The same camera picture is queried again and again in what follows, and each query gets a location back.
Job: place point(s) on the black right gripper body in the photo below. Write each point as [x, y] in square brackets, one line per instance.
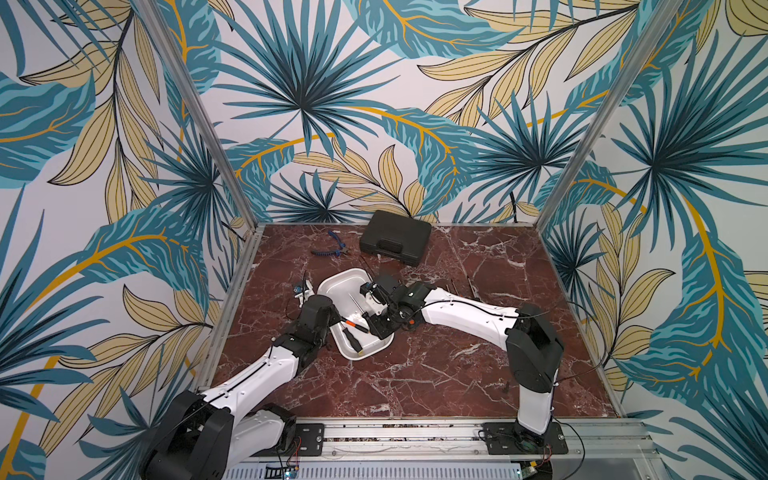
[383, 324]

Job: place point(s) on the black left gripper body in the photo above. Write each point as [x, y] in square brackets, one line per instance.
[334, 318]

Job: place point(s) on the white plastic storage box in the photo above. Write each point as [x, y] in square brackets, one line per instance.
[343, 289]

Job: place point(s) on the slim black orange screwdriver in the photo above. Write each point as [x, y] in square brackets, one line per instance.
[356, 326]

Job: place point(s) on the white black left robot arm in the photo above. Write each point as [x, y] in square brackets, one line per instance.
[202, 434]

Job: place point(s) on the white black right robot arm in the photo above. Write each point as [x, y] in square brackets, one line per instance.
[533, 347]

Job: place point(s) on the black yellow screwdriver in box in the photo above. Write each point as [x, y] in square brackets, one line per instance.
[353, 342]

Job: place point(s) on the black plastic tool case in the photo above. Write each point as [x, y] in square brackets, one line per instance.
[395, 236]

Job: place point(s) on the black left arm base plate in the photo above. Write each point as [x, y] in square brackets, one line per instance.
[302, 439]

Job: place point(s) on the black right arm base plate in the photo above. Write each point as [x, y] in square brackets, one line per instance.
[509, 438]

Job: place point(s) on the aluminium front rail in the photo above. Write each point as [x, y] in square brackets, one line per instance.
[450, 448]

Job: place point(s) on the aluminium frame post left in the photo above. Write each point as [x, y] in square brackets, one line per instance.
[160, 34]

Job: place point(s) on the aluminium frame post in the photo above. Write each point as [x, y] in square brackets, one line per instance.
[160, 34]
[658, 22]

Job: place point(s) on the aluminium frame post right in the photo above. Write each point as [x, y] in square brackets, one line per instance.
[658, 22]

